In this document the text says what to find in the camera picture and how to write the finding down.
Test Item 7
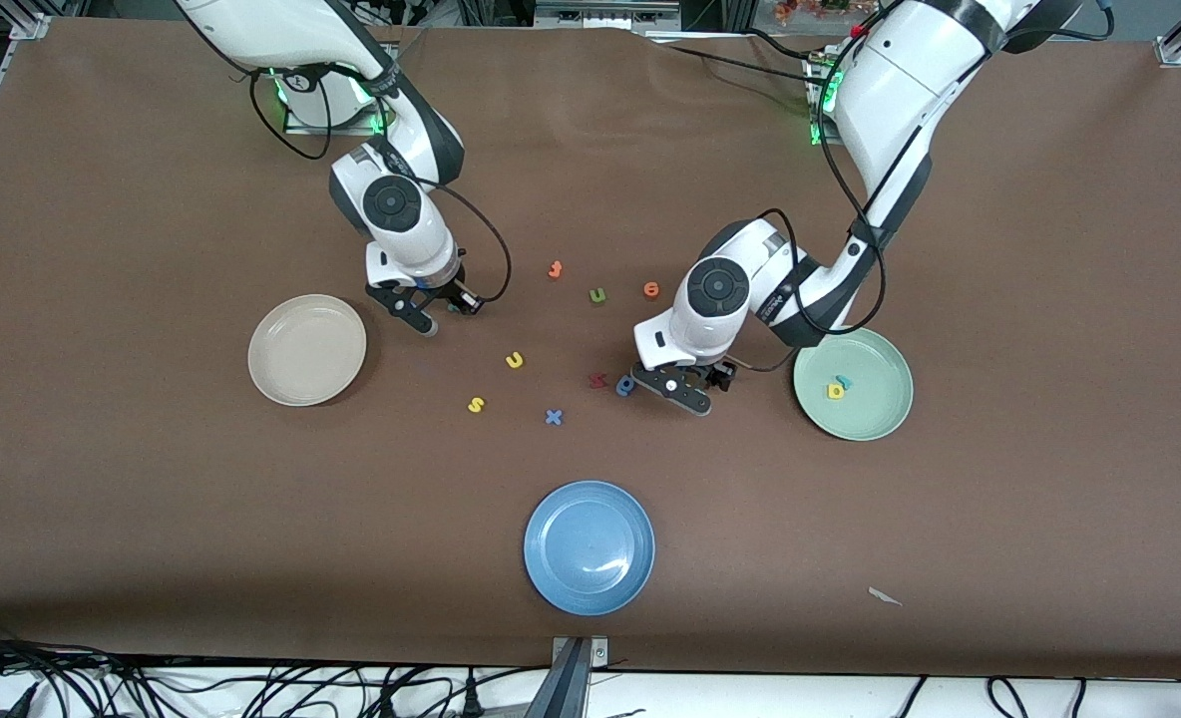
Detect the beige brown plate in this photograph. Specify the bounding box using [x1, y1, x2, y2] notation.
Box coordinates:
[247, 293, 368, 408]

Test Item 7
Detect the green plate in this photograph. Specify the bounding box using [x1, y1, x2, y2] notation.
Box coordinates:
[792, 325, 915, 442]

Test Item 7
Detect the brown table cover sheet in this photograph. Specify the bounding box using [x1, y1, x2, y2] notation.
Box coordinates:
[0, 18, 1181, 681]

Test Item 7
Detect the blue plate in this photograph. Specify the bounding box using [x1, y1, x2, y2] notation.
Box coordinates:
[523, 480, 656, 616]

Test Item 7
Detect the grey metal equipment box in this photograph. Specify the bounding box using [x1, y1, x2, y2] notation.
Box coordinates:
[534, 0, 683, 31]

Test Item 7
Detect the red orange flower decoration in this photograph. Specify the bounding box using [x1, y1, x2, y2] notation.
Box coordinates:
[772, 0, 866, 26]

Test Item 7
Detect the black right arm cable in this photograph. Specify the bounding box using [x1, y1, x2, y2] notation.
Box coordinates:
[249, 65, 512, 303]

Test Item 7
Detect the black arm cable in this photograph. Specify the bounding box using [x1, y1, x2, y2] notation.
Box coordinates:
[249, 65, 512, 303]
[758, 55, 990, 376]

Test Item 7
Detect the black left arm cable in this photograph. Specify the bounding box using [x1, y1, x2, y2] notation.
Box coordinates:
[758, 55, 990, 376]

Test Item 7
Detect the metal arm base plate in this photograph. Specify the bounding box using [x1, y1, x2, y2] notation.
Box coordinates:
[805, 50, 851, 149]
[283, 68, 394, 136]

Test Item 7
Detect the black cable on table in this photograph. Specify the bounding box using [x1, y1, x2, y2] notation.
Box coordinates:
[745, 28, 823, 63]
[662, 43, 817, 89]

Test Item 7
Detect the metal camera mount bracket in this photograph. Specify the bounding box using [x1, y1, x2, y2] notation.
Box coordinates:
[524, 635, 611, 718]

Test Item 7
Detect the black floor cable bundle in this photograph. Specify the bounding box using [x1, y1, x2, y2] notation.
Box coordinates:
[0, 623, 153, 718]

